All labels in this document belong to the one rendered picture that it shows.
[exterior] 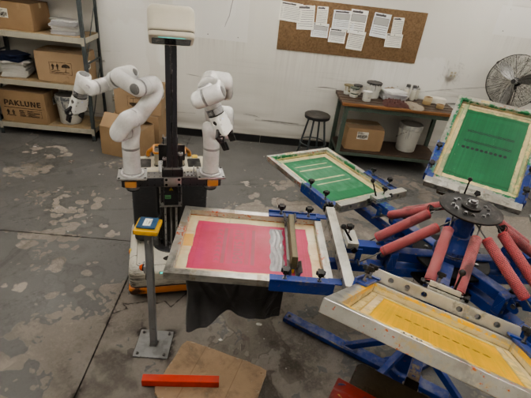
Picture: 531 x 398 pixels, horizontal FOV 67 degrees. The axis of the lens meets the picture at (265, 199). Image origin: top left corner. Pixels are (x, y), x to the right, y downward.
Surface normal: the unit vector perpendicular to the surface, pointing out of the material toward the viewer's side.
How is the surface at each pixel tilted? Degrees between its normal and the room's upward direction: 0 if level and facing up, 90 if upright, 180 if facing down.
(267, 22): 90
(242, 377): 0
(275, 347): 0
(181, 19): 64
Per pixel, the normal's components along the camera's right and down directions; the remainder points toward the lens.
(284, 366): 0.11, -0.86
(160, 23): 0.26, 0.07
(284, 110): 0.00, 0.50
